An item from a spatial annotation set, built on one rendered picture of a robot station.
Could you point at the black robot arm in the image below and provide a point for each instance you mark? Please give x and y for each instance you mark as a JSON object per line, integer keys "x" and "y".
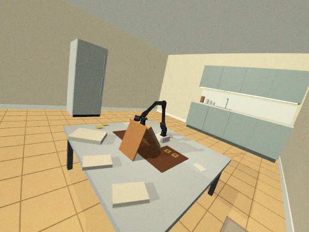
{"x": 142, "y": 118}

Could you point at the white flat card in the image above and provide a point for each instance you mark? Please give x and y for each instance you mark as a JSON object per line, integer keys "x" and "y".
{"x": 201, "y": 168}

